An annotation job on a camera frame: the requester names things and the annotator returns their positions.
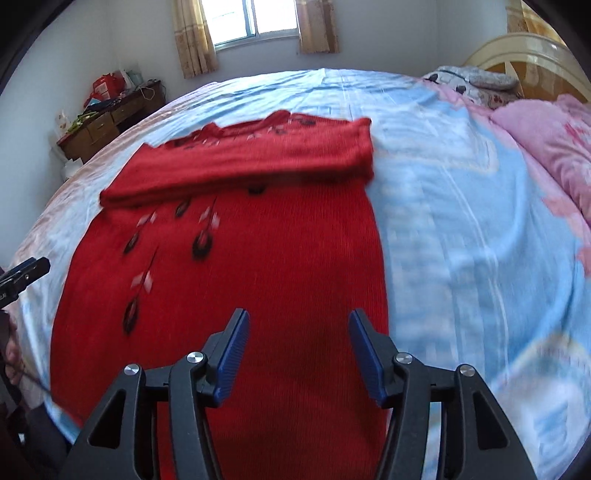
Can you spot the brown wooden desk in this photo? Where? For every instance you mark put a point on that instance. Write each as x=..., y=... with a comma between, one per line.
x=106, y=124

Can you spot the red gift bag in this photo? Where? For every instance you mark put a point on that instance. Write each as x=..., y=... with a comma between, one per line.
x=107, y=85

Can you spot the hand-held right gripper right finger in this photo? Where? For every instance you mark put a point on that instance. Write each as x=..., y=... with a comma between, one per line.
x=367, y=360

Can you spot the small white paper bag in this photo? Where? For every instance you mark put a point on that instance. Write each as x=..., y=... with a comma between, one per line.
x=62, y=122

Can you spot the grey white pillow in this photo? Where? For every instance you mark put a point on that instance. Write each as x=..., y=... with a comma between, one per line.
x=485, y=78

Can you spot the green yellow cloth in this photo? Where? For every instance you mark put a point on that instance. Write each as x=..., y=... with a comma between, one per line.
x=83, y=119

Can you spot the beige patterned curtain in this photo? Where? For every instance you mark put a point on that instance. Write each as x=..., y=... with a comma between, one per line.
x=318, y=27
x=194, y=41

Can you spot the pink floral quilt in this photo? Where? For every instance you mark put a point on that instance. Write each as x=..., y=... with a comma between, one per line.
x=554, y=138

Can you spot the bed with printed sheet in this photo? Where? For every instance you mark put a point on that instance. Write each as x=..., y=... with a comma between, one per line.
x=438, y=207

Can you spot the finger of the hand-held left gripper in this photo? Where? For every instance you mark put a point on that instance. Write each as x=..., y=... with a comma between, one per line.
x=30, y=271

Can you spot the small sliding window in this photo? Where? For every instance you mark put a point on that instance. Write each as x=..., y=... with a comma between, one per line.
x=249, y=18

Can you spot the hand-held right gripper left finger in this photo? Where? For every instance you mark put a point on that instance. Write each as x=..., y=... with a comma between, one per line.
x=233, y=355

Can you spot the white black paper bag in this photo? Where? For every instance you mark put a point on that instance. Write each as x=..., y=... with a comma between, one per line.
x=71, y=168

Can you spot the red floral pillow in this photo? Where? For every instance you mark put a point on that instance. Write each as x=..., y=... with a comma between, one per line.
x=494, y=98

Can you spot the red knitted sweater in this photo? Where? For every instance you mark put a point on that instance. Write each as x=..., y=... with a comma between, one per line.
x=300, y=258

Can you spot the cream wooden headboard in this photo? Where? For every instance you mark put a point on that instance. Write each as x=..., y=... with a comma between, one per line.
x=521, y=48

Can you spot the yellow patterned curtain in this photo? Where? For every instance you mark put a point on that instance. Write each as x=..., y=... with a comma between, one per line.
x=524, y=16

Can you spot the person's left hand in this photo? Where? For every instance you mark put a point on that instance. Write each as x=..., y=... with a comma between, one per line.
x=12, y=360

